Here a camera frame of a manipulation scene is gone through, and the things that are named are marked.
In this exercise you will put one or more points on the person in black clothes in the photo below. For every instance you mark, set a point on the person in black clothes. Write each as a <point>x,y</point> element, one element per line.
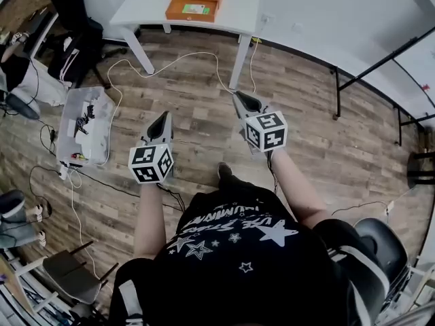
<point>244,270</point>

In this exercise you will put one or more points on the whiteboard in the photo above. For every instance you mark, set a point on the whiteboard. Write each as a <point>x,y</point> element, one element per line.
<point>419,66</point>

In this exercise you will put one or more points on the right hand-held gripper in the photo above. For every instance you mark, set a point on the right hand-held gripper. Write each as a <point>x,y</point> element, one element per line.
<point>266,132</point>

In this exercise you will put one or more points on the black desk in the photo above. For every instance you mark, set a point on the black desk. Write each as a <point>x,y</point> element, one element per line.
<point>39,29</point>

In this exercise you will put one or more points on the black seat chair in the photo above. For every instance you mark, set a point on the black seat chair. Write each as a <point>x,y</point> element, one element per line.
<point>384,246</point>

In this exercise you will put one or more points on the black office chair with clothes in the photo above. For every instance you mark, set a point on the black office chair with clothes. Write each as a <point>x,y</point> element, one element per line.
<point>73,15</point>

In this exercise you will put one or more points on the black whiteboard stand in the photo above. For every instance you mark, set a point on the black whiteboard stand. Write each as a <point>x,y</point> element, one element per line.
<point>367,70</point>

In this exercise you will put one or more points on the black round stool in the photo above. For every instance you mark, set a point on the black round stool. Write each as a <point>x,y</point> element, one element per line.
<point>421,170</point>

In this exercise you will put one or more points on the green white bandage box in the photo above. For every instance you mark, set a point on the green white bandage box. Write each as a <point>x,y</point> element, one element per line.
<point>195,9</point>

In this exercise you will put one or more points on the clear plastic bin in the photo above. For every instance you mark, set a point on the clear plastic bin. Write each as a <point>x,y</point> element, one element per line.
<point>98,131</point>

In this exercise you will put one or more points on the white table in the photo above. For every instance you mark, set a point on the white table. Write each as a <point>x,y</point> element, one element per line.
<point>234,5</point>

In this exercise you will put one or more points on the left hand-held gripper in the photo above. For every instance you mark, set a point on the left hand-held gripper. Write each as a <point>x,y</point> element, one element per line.
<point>151,163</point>

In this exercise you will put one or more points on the person's black trousers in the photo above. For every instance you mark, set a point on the person's black trousers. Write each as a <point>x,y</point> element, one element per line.
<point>238,183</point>

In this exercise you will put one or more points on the grey chair with wooden legs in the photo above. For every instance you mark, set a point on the grey chair with wooden legs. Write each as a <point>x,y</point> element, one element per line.
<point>73,277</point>

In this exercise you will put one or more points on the white power strip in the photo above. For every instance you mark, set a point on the white power strip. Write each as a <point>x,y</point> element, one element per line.
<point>68,170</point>

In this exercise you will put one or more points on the person's right forearm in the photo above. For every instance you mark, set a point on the person's right forearm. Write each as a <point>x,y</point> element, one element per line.
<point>299,189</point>

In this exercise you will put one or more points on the white wall socket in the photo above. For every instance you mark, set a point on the white wall socket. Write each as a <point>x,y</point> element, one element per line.
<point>268,19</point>

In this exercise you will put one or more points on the person's left forearm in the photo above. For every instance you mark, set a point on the person's left forearm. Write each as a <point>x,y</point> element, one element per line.
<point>149,219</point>

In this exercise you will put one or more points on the person's black shoe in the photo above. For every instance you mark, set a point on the person's black shoe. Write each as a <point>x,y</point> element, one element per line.
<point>224,170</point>

